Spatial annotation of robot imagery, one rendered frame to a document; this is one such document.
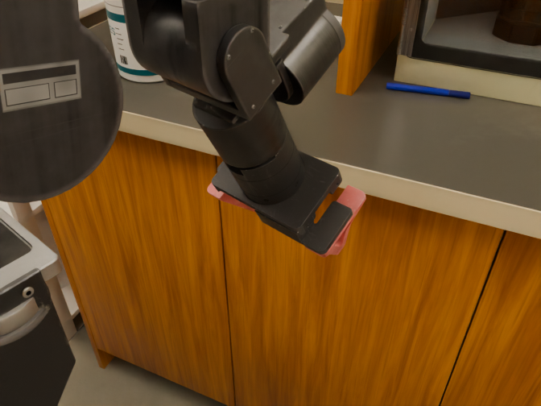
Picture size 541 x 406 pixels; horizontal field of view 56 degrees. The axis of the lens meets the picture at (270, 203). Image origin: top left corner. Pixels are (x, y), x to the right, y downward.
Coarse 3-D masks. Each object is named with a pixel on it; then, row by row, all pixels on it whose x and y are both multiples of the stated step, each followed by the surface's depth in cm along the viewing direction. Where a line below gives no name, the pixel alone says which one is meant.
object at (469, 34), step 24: (432, 0) 80; (456, 0) 79; (480, 0) 78; (504, 0) 76; (528, 0) 75; (432, 24) 82; (456, 24) 81; (480, 24) 79; (504, 24) 78; (528, 24) 77; (432, 48) 85; (456, 48) 83; (480, 48) 81; (504, 48) 80; (528, 48) 78; (504, 72) 82; (528, 72) 80
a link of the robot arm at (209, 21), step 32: (128, 0) 29; (160, 0) 30; (192, 0) 26; (224, 0) 27; (256, 0) 29; (128, 32) 31; (160, 32) 29; (192, 32) 27; (224, 32) 28; (160, 64) 30; (192, 64) 28; (224, 96) 30
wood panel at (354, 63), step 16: (352, 0) 78; (368, 0) 81; (384, 0) 91; (400, 0) 104; (352, 16) 79; (368, 16) 83; (384, 16) 94; (400, 16) 109; (352, 32) 81; (368, 32) 86; (384, 32) 98; (352, 48) 82; (368, 48) 89; (384, 48) 102; (352, 64) 84; (368, 64) 92; (352, 80) 85
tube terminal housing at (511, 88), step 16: (400, 64) 90; (416, 64) 88; (432, 64) 87; (448, 64) 86; (400, 80) 91; (416, 80) 90; (432, 80) 89; (448, 80) 88; (464, 80) 86; (480, 80) 85; (496, 80) 84; (512, 80) 83; (528, 80) 82; (496, 96) 86; (512, 96) 85; (528, 96) 84
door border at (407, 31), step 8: (408, 0) 82; (416, 0) 81; (408, 8) 83; (416, 8) 82; (408, 16) 83; (416, 16) 83; (408, 24) 84; (416, 24) 83; (400, 32) 85; (408, 32) 85; (408, 40) 85; (408, 48) 86
